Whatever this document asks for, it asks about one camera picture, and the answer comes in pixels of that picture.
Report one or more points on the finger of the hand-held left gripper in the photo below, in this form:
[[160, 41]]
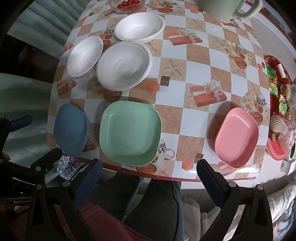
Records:
[[48, 158], [22, 121]]

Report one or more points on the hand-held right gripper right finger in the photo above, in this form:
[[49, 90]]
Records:
[[209, 179]]

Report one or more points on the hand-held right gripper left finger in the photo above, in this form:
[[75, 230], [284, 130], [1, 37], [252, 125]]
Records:
[[89, 178]]

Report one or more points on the blue square plate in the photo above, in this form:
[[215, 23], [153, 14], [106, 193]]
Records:
[[70, 129]]

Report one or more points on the pink square plate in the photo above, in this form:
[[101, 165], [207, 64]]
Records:
[[235, 138]]

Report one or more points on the green square plate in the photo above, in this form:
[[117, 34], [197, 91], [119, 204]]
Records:
[[130, 133]]

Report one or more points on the large white foam bowl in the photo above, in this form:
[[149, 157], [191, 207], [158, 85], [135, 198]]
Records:
[[123, 66]]

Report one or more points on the plaid cloth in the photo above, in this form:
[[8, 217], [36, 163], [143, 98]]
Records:
[[67, 166]]

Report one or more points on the white fluffy blanket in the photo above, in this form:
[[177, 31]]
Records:
[[192, 213]]

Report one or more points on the person's maroon garment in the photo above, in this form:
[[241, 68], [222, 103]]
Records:
[[99, 222]]

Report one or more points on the person's legs in dark trousers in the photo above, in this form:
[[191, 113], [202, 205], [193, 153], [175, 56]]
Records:
[[148, 208]]

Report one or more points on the red round snack tray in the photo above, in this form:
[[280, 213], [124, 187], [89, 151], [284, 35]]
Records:
[[275, 148]]

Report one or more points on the white cup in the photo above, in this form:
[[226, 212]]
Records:
[[293, 150]]

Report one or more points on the fruit in white foam net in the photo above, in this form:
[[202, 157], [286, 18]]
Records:
[[278, 124]]

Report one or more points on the small white foam bowl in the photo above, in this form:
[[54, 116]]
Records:
[[84, 56]]

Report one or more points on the grey pleated curtain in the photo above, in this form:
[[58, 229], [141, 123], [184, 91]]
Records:
[[46, 23]]

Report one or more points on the checkered printed tablecloth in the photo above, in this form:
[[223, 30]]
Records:
[[203, 69]]

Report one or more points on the green snack packet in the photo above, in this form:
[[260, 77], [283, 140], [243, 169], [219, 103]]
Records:
[[272, 81]]

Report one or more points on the small white bottle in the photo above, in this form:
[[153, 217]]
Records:
[[281, 71]]

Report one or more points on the clear glass bowl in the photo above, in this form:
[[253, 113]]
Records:
[[115, 7]]

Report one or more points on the pile of cherry tomatoes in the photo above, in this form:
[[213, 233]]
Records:
[[128, 3]]

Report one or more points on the pale green electric kettle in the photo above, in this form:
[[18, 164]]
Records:
[[215, 9]]

